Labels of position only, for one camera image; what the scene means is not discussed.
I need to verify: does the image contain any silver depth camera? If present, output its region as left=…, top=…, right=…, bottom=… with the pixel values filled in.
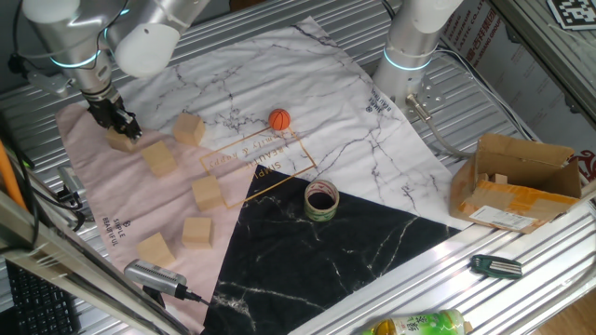
left=123, top=258, right=188, bottom=299

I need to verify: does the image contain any green tea bottle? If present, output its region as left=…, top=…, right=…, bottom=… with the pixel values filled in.
left=358, top=309, right=469, bottom=335

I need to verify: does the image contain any open cardboard box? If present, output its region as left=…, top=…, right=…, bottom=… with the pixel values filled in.
left=448, top=132, right=583, bottom=235

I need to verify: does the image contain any wooden cube block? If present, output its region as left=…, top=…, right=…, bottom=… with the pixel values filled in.
left=181, top=216, right=214, bottom=250
left=136, top=232, right=177, bottom=269
left=191, top=174, right=224, bottom=212
left=104, top=126, right=141, bottom=154
left=172, top=112, right=207, bottom=148
left=141, top=141, right=179, bottom=178

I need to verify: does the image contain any white cable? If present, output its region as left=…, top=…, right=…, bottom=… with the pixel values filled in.
left=435, top=48, right=536, bottom=141

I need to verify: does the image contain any roll of clear tape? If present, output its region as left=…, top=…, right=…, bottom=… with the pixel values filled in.
left=304, top=179, right=341, bottom=222

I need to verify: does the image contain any small orange basketball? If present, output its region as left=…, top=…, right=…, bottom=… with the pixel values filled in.
left=267, top=108, right=292, bottom=132

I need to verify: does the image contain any grey cable with connector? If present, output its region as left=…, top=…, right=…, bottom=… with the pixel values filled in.
left=404, top=92, right=476, bottom=159

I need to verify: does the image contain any aluminium frame beam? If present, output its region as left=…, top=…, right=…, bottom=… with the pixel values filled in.
left=488, top=0, right=596, bottom=131
left=0, top=190, right=192, bottom=335

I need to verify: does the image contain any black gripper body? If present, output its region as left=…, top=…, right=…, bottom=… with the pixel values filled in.
left=86, top=94, right=126, bottom=129

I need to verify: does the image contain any black white marker board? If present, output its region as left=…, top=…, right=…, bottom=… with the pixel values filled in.
left=547, top=0, right=596, bottom=32

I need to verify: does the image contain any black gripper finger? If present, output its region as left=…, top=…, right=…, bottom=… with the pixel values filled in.
left=115, top=109, right=143, bottom=141
left=100, top=119, right=123, bottom=137

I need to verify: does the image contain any cardboard sheet with red print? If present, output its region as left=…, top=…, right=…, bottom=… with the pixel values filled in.
left=440, top=0, right=596, bottom=187

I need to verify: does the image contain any orange pole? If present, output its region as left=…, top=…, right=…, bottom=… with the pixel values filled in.
left=0, top=139, right=28, bottom=213

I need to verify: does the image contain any black keyboard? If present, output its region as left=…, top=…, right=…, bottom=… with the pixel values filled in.
left=4, top=260, right=83, bottom=335

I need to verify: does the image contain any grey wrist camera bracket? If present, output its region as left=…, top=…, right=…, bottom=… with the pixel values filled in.
left=7, top=53, right=76, bottom=98

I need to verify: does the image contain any black cable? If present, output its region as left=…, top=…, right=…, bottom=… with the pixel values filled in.
left=0, top=111, right=41, bottom=252

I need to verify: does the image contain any marble pink black cloth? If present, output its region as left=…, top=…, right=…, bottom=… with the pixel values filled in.
left=54, top=16, right=471, bottom=335

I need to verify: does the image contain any green hex key set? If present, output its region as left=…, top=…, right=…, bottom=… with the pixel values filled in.
left=468, top=253, right=524, bottom=280

